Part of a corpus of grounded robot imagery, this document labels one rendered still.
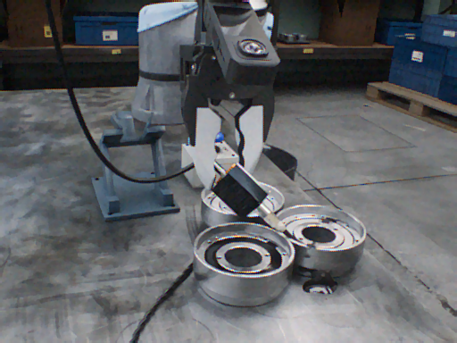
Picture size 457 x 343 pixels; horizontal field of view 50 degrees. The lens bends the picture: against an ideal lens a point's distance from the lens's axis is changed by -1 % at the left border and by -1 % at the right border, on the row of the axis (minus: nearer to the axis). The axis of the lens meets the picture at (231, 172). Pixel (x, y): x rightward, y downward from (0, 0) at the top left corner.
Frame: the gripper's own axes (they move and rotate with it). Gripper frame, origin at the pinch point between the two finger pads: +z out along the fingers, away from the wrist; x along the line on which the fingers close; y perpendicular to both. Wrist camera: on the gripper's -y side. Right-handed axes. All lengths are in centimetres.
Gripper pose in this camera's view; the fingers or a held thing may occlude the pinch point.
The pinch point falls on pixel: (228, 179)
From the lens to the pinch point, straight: 53.4
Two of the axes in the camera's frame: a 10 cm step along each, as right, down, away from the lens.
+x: -9.5, 0.7, -3.2
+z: -0.2, 9.6, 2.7
